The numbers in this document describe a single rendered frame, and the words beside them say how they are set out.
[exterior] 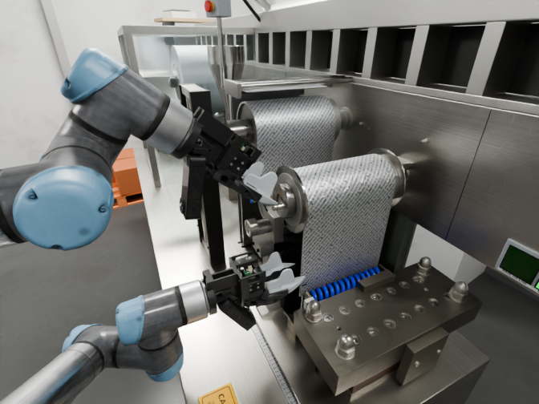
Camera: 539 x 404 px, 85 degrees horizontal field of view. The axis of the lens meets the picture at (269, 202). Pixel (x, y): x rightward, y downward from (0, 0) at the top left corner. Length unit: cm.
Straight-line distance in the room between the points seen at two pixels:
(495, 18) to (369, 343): 63
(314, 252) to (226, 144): 31
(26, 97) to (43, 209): 372
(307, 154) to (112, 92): 55
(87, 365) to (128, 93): 46
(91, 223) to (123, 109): 17
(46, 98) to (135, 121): 359
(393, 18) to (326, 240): 54
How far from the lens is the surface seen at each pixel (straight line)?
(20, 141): 412
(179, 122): 45
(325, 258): 69
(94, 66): 43
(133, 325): 58
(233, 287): 60
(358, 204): 66
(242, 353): 79
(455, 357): 89
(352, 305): 72
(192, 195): 49
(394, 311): 74
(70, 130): 45
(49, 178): 32
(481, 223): 74
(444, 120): 75
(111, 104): 43
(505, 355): 228
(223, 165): 48
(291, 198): 59
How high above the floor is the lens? 155
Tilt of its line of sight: 29 degrees down
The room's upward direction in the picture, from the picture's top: straight up
